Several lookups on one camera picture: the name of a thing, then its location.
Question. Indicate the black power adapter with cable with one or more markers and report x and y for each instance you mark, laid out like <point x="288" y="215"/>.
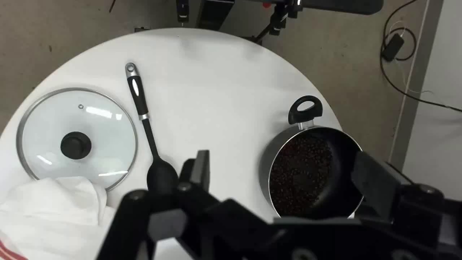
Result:
<point x="392" y="44"/>

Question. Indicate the white round table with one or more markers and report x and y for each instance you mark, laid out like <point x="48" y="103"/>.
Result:
<point x="206" y="92"/>

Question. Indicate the white red-striped towel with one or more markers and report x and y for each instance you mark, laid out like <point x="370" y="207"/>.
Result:
<point x="61" y="219"/>

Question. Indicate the black camera tripod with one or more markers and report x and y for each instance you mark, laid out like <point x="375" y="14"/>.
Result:
<point x="284" y="9"/>

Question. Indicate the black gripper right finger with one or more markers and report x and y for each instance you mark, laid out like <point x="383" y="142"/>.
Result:
<point x="379" y="183"/>

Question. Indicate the black serving spoon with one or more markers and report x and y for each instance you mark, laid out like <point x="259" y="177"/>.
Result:
<point x="161" y="176"/>

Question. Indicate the black cooking pot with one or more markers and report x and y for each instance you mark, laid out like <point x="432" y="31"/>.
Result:
<point x="307" y="170"/>

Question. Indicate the glass pot lid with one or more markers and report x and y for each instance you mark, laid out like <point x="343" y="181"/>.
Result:
<point x="77" y="132"/>

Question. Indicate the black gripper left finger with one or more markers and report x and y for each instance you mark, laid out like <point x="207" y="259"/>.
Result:
<point x="197" y="170"/>

